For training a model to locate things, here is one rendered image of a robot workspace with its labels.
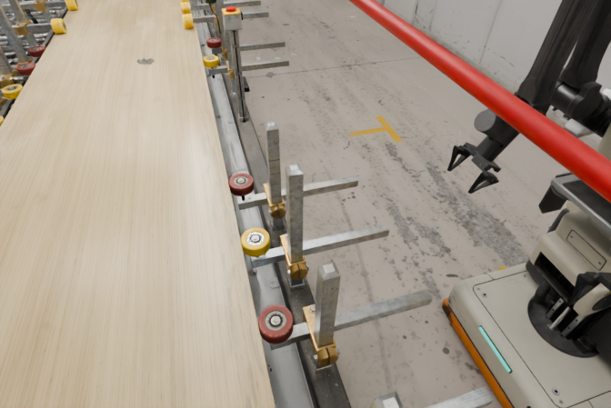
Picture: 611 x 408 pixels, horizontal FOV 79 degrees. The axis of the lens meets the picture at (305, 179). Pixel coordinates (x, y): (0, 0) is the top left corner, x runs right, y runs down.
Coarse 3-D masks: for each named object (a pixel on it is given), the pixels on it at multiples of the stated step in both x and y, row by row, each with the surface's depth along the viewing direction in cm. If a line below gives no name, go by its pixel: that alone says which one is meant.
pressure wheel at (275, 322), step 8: (264, 312) 86; (272, 312) 86; (280, 312) 86; (288, 312) 86; (264, 320) 84; (272, 320) 84; (280, 320) 85; (288, 320) 84; (264, 328) 83; (272, 328) 83; (280, 328) 83; (288, 328) 83; (264, 336) 83; (272, 336) 81; (280, 336) 82; (288, 336) 84
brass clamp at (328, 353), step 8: (304, 312) 93; (304, 320) 95; (312, 320) 91; (312, 328) 90; (312, 336) 88; (312, 344) 89; (328, 344) 87; (320, 352) 86; (328, 352) 85; (336, 352) 87; (320, 360) 85; (328, 360) 87; (336, 360) 87
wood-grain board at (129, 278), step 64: (128, 0) 269; (64, 64) 187; (128, 64) 187; (192, 64) 188; (0, 128) 143; (64, 128) 143; (128, 128) 143; (192, 128) 144; (0, 192) 116; (64, 192) 116; (128, 192) 117; (192, 192) 117; (0, 256) 97; (64, 256) 98; (128, 256) 98; (192, 256) 98; (0, 320) 84; (64, 320) 84; (128, 320) 85; (192, 320) 85; (256, 320) 85; (0, 384) 74; (64, 384) 74; (128, 384) 74; (192, 384) 74; (256, 384) 75
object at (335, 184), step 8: (352, 176) 136; (312, 184) 132; (320, 184) 132; (328, 184) 132; (336, 184) 132; (344, 184) 133; (352, 184) 135; (304, 192) 130; (312, 192) 131; (320, 192) 132; (328, 192) 134; (240, 200) 126; (248, 200) 126; (256, 200) 126; (264, 200) 127; (240, 208) 126
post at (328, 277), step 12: (324, 264) 70; (324, 276) 69; (336, 276) 69; (324, 288) 70; (336, 288) 72; (324, 300) 73; (336, 300) 75; (324, 312) 76; (324, 324) 80; (324, 336) 84
